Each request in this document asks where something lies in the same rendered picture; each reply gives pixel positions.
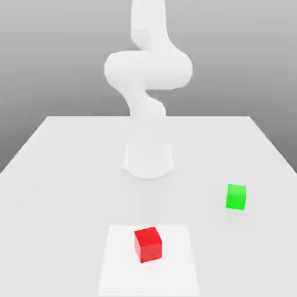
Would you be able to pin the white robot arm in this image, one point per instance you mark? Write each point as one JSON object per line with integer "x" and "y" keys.
{"x": 148, "y": 69}

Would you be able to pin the small red cube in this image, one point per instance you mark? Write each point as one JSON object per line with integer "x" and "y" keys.
{"x": 148, "y": 244}

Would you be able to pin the small green cube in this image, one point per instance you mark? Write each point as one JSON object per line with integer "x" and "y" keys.
{"x": 236, "y": 196}

